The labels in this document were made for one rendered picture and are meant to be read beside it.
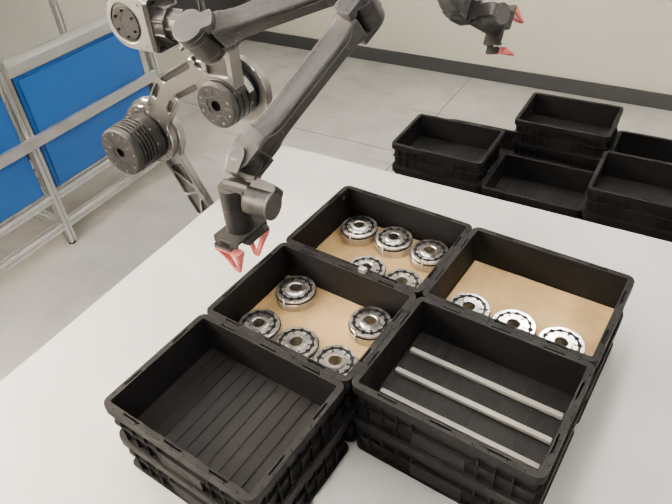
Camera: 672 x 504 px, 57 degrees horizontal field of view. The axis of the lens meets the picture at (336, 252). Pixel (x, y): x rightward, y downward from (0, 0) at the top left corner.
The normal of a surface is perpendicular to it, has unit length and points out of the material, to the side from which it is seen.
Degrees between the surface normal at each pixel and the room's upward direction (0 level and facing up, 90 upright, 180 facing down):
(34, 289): 0
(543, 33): 90
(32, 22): 90
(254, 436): 0
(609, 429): 0
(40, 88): 90
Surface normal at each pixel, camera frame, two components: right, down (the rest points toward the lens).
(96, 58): 0.86, 0.28
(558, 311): -0.07, -0.77
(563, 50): -0.50, 0.58
